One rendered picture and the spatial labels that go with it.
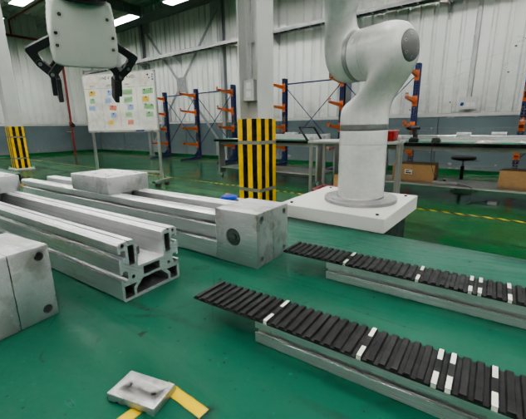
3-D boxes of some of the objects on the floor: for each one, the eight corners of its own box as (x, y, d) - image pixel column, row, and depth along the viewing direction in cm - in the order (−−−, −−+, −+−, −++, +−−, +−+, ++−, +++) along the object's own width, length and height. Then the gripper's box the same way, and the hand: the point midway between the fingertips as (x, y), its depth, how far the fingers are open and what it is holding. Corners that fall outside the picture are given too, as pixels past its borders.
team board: (86, 185, 619) (71, 72, 572) (106, 181, 665) (93, 76, 618) (157, 189, 574) (145, 66, 527) (173, 184, 620) (164, 71, 574)
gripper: (11, -19, 45) (34, 107, 54) (143, 2, 54) (143, 107, 64) (8, -26, 49) (31, 91, 59) (130, -5, 59) (132, 93, 68)
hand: (89, 95), depth 61 cm, fingers open, 8 cm apart
